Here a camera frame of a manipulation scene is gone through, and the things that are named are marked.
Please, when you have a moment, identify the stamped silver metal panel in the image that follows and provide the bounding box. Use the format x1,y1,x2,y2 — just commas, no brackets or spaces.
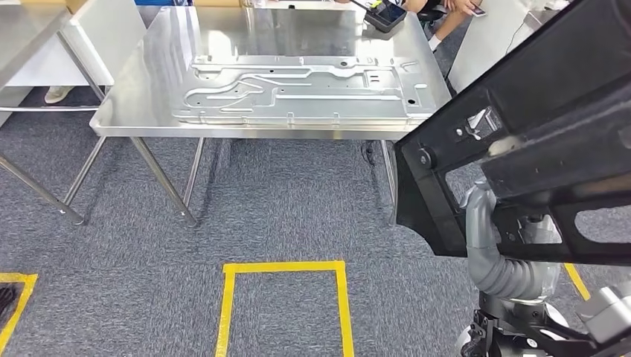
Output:
172,54,438,126

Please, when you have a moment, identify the white side panel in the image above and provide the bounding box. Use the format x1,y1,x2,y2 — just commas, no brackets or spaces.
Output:
447,0,568,94

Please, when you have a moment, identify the stainless steel table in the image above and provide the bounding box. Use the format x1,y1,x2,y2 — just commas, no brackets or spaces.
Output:
0,4,109,227

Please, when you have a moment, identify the stainless steel workbench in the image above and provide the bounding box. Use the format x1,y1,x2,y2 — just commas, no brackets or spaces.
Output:
89,4,452,228

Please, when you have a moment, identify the person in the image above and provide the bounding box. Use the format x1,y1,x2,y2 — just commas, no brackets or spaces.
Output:
401,0,489,53

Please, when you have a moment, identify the white cabinet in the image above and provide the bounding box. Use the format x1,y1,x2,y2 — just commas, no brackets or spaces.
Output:
4,0,148,89

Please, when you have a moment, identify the person's foot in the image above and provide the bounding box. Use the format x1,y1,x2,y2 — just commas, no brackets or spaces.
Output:
44,86,76,105

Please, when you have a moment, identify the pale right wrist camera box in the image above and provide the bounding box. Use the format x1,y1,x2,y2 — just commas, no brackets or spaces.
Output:
575,284,631,346

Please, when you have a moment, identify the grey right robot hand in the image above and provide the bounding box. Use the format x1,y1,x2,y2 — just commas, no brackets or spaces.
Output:
459,179,500,250

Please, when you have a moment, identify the long black plastic frame part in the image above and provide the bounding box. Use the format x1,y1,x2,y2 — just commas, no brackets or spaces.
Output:
392,0,631,267

